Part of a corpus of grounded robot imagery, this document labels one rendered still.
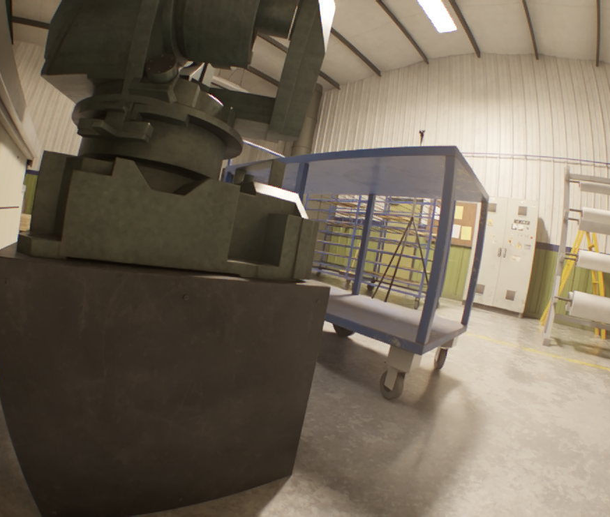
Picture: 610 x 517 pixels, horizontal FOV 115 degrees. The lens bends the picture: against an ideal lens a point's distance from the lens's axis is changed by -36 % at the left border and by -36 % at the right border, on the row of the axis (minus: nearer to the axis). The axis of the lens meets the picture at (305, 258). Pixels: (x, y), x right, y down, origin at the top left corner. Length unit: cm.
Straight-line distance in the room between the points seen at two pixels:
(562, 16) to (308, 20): 686
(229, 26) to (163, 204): 33
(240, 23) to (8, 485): 101
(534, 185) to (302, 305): 641
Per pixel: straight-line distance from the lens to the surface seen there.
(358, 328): 127
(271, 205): 63
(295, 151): 921
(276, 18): 67
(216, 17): 59
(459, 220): 677
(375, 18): 782
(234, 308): 50
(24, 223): 551
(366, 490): 85
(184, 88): 61
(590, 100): 773
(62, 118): 1060
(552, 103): 757
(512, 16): 744
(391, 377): 128
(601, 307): 372
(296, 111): 72
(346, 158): 142
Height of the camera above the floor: 57
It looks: 3 degrees down
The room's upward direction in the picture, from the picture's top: 10 degrees clockwise
